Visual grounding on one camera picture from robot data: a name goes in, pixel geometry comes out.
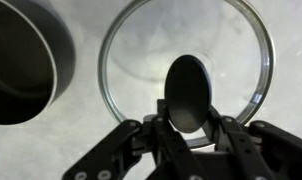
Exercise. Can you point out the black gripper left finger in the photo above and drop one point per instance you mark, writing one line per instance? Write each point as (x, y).
(123, 147)

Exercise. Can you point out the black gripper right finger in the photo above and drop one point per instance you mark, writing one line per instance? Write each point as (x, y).
(260, 151)

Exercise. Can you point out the glass lid with black knob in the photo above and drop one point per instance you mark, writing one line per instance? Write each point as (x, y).
(188, 90)

